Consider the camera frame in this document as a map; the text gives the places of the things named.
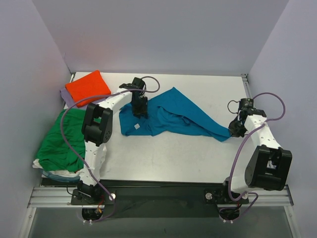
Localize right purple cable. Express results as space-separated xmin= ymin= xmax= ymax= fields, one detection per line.
xmin=219 ymin=92 xmax=287 ymax=223

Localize light blue t shirt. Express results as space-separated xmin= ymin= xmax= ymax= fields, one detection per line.
xmin=42 ymin=170 xmax=80 ymax=183

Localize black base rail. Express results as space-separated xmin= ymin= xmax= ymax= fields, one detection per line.
xmin=41 ymin=178 xmax=251 ymax=219

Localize teal blue t shirt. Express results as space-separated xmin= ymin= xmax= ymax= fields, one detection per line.
xmin=119 ymin=87 xmax=231 ymax=142

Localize aluminium front frame rail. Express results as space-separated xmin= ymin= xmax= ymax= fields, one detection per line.
xmin=27 ymin=186 xmax=294 ymax=208

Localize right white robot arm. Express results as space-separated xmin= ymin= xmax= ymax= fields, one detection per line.
xmin=219 ymin=98 xmax=292 ymax=202

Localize white t shirt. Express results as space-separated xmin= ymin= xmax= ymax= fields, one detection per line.
xmin=33 ymin=146 xmax=86 ymax=178

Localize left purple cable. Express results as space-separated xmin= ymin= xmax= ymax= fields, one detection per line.
xmin=60 ymin=76 xmax=160 ymax=223

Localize purple cable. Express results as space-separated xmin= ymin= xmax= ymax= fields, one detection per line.
xmin=219 ymin=92 xmax=287 ymax=223
xmin=60 ymin=76 xmax=160 ymax=223

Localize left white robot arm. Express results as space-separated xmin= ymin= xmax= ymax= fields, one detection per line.
xmin=77 ymin=77 xmax=148 ymax=204

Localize folded orange t shirt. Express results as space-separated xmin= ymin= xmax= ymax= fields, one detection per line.
xmin=65 ymin=70 xmax=111 ymax=103

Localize folded lavender t shirt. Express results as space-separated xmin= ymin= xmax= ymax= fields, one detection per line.
xmin=60 ymin=87 xmax=75 ymax=107

